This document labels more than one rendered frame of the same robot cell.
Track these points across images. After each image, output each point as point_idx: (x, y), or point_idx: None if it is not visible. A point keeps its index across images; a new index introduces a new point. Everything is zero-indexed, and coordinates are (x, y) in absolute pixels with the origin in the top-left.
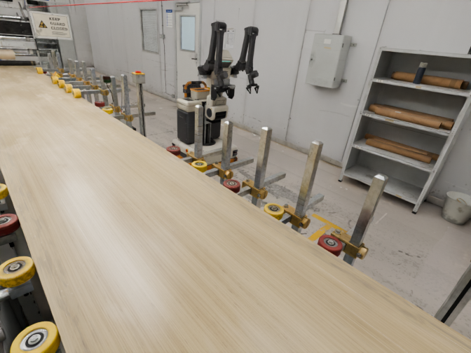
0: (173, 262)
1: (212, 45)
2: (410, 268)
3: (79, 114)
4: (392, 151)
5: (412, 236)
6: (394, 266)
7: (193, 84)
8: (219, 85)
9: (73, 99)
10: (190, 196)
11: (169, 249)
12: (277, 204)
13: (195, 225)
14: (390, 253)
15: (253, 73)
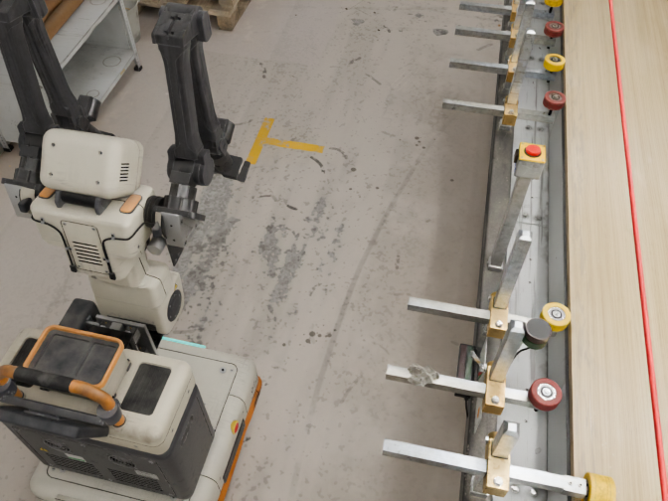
0: (660, 9)
1: (193, 101)
2: (292, 69)
3: (636, 310)
4: (59, 29)
5: (215, 69)
6: (301, 79)
7: (23, 414)
8: (232, 161)
9: (613, 475)
10: (605, 36)
11: (656, 15)
12: (257, 212)
13: (626, 17)
14: (276, 83)
15: (93, 105)
